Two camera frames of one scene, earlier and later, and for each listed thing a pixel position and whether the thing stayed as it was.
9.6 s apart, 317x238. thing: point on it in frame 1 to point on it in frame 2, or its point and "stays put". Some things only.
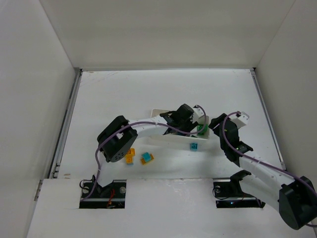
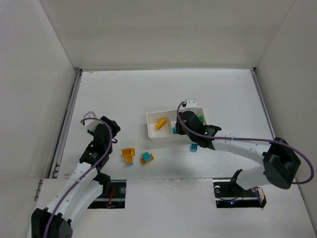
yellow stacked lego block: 129,156 stays put
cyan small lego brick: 194,147 stays put
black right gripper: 216,121 to 181,127
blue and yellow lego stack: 146,158 stays put
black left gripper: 194,124 to 111,125
